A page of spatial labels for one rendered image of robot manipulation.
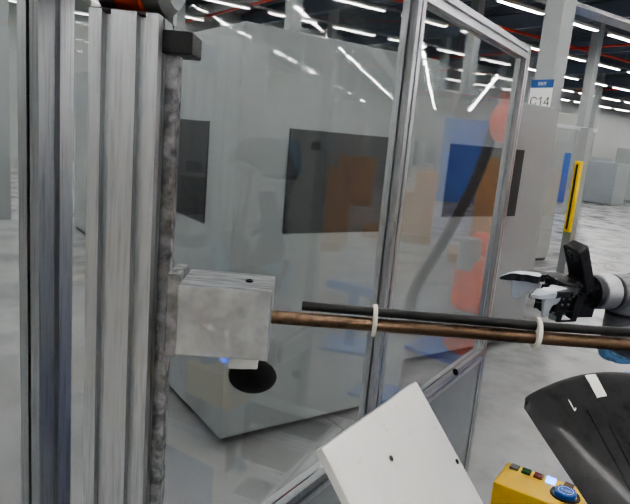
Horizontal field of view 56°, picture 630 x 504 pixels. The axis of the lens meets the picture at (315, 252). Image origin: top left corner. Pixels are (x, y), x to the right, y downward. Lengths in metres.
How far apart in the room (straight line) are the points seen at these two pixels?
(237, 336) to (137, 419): 0.13
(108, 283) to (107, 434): 0.15
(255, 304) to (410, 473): 0.35
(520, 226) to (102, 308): 4.96
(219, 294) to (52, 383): 0.26
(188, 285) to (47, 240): 0.19
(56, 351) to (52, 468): 0.15
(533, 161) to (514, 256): 0.82
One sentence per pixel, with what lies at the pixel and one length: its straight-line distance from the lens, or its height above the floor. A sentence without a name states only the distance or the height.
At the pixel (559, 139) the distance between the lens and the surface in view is 8.40.
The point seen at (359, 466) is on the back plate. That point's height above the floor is 1.33.
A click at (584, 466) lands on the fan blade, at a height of 1.35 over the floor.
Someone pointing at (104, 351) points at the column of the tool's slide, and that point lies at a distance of 0.62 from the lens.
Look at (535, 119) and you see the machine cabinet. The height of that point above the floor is 1.98.
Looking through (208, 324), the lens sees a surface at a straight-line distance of 0.59.
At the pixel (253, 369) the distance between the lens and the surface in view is 0.62.
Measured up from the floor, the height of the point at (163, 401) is 1.43.
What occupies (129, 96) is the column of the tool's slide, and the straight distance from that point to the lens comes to 0.57.
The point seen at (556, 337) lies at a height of 1.53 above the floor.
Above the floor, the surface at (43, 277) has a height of 1.53.
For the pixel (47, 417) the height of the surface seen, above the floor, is 1.37.
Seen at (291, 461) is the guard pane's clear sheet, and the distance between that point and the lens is 1.26.
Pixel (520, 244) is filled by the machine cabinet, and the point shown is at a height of 0.92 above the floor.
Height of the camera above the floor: 1.71
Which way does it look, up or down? 11 degrees down
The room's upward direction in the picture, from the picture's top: 5 degrees clockwise
